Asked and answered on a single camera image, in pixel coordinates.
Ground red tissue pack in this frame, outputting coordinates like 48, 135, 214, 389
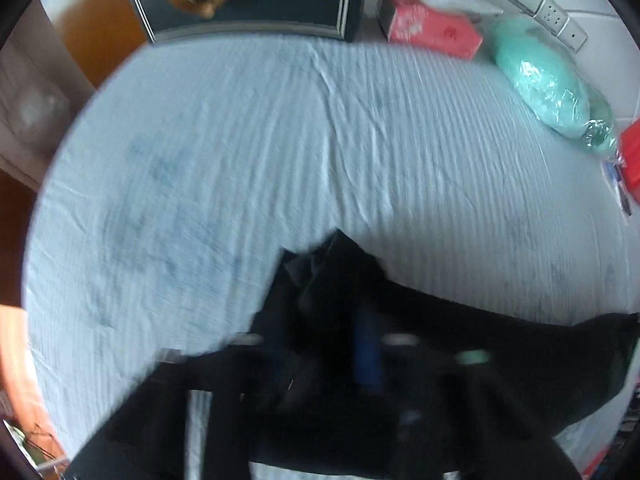
377, 0, 483, 61

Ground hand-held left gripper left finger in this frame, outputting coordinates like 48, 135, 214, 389
65, 332, 293, 480

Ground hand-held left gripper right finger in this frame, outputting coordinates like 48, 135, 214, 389
352, 310, 593, 480

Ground light blue bed sheet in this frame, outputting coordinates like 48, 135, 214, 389
22, 35, 640, 480

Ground green plush in plastic bag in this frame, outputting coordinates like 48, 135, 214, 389
487, 12, 621, 158

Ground white five-hole wall socket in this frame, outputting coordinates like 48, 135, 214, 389
537, 0, 571, 36

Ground red packet at right edge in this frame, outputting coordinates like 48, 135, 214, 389
619, 119, 640, 203

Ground black pants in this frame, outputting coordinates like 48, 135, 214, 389
65, 229, 640, 480

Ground dark gift box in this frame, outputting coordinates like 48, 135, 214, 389
116, 0, 372, 43

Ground white single-hole wall socket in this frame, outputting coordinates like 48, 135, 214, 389
562, 17, 588, 53

